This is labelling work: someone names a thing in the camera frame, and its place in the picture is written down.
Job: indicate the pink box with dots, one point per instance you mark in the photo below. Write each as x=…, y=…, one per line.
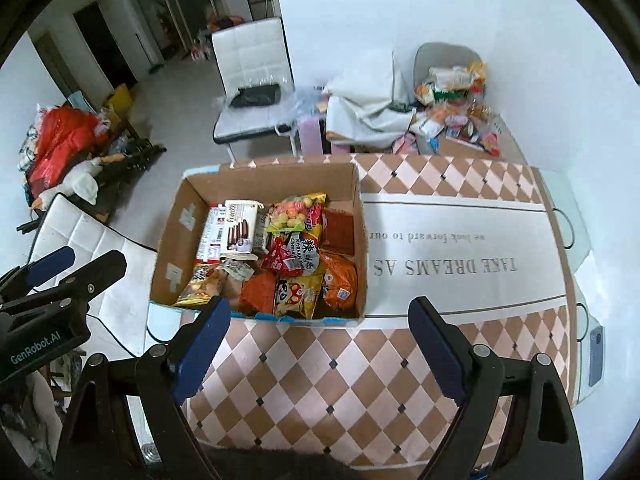
x=310, y=136

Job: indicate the dark red packet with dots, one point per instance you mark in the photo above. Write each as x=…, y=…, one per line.
x=338, y=232

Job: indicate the cardboard box blue sides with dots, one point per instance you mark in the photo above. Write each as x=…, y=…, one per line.
x=268, y=185

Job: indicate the checkered table mat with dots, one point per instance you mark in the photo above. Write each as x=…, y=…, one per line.
x=477, y=237

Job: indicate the white noodle seasoning packet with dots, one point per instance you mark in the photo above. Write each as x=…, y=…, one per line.
x=262, y=237

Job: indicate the blue smartphone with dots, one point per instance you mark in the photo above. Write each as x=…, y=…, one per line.
x=595, y=356

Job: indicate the yellow bag on floor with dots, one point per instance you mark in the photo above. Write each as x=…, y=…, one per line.
x=119, y=101

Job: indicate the white chair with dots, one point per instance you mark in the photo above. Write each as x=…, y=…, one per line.
x=247, y=55
x=116, y=318

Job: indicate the yellow chips bag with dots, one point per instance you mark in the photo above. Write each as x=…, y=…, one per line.
x=206, y=282

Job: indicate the chocolate biscuit white packet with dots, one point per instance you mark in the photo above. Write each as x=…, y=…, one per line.
x=238, y=232

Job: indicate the black bag on chair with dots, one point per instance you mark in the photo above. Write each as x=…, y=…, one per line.
x=262, y=95

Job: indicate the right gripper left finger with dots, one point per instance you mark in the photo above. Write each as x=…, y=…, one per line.
x=98, y=440

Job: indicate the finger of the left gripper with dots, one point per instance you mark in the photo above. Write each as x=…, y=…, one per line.
x=21, y=280

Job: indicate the red white barcode packet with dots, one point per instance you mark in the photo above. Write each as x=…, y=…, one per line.
x=209, y=247

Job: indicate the colourful candy bag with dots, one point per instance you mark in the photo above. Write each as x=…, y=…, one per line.
x=297, y=213

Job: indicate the red plastic bag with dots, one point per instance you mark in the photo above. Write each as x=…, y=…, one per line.
x=64, y=134

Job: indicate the pile of snack bags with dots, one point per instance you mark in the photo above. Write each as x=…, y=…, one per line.
x=449, y=115

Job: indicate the Sedaap noodle packet yellow red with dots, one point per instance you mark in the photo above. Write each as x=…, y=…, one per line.
x=299, y=296

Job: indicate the white cloth heap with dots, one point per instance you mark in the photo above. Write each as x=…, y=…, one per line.
x=369, y=102

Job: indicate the white chair far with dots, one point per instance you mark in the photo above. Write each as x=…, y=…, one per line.
x=247, y=55

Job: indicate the grey chair with snacks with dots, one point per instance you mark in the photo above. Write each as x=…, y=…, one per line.
x=445, y=65

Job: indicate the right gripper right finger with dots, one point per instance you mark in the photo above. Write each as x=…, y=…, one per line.
x=540, y=439

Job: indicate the white chair near left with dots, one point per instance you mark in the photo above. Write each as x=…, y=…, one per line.
x=116, y=318

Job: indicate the small red snack packet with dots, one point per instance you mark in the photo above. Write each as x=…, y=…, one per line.
x=281, y=261

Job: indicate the orange snack packet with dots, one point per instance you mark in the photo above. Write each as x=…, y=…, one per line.
x=257, y=294
x=340, y=281

